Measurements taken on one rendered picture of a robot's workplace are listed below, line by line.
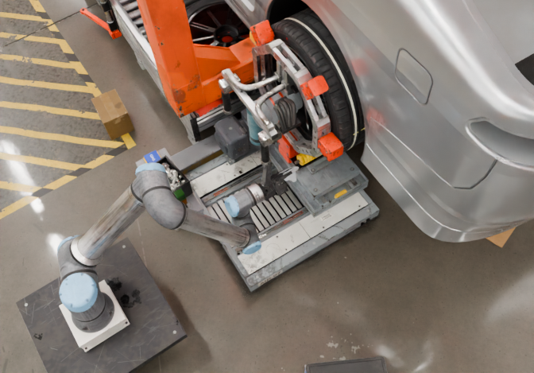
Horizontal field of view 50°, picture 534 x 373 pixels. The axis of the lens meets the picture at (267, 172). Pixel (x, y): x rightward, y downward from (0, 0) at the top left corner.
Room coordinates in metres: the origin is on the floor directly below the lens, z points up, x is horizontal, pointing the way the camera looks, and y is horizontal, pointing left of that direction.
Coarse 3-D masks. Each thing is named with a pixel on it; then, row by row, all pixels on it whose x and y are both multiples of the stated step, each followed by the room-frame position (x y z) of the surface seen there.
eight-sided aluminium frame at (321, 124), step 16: (256, 48) 1.83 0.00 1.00; (272, 48) 1.71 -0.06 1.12; (256, 64) 1.84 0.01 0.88; (288, 64) 1.61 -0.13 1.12; (256, 80) 1.85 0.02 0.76; (304, 80) 1.53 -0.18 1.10; (304, 96) 1.48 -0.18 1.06; (320, 112) 1.45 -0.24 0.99; (320, 128) 1.40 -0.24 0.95; (304, 144) 1.54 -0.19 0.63
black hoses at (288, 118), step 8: (296, 88) 1.60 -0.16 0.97; (280, 104) 1.47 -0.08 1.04; (288, 104) 1.47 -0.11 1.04; (280, 112) 1.43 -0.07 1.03; (288, 112) 1.43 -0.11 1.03; (280, 120) 1.41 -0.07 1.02; (288, 120) 1.41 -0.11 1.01; (296, 120) 1.43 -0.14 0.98; (280, 128) 1.39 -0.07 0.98; (288, 128) 1.39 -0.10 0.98
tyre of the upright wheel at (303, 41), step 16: (304, 16) 1.85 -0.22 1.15; (288, 32) 1.75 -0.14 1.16; (304, 32) 1.73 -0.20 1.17; (320, 32) 1.72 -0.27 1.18; (304, 48) 1.64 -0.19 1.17; (320, 48) 1.64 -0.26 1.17; (336, 48) 1.64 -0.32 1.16; (320, 64) 1.56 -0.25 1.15; (336, 80) 1.51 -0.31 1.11; (352, 80) 1.52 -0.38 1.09; (336, 96) 1.47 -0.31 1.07; (352, 96) 1.48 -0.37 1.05; (336, 112) 1.43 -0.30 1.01; (352, 112) 1.44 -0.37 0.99; (336, 128) 1.41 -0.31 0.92; (352, 128) 1.41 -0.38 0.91; (352, 144) 1.42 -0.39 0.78
